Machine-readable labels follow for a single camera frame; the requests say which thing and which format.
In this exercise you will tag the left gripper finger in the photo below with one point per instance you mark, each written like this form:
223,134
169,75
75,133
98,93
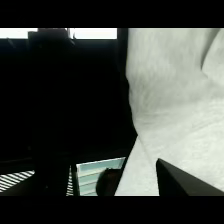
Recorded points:
180,183

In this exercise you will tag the white T-shirt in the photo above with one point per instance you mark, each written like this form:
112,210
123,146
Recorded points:
173,110

